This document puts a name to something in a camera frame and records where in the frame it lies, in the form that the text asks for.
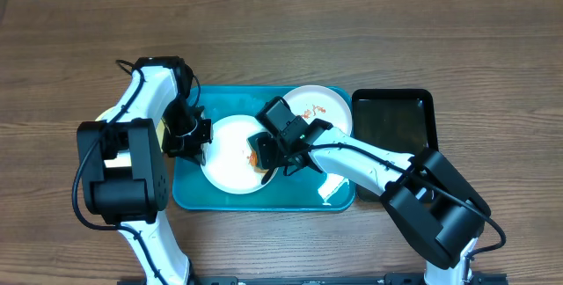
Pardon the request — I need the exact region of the yellow plate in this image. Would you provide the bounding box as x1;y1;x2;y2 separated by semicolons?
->
94;105;171;145

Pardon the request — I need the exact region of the green yellow sponge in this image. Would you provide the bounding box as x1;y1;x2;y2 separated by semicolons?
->
247;138;267;173

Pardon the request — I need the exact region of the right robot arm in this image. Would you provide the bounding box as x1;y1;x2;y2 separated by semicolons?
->
248;96;491;284

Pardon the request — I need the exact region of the teal plastic tray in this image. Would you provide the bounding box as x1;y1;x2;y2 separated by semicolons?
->
172;85;355;211

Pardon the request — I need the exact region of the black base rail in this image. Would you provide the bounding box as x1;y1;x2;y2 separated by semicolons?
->
116;272;509;285

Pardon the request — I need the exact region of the black plastic tray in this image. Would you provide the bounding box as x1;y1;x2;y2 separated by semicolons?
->
351;88;440;203

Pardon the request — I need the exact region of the white plate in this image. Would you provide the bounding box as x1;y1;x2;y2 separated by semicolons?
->
283;85;353;135
201;114;266;194

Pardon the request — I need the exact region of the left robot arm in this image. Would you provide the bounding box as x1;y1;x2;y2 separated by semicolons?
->
71;56;213;284

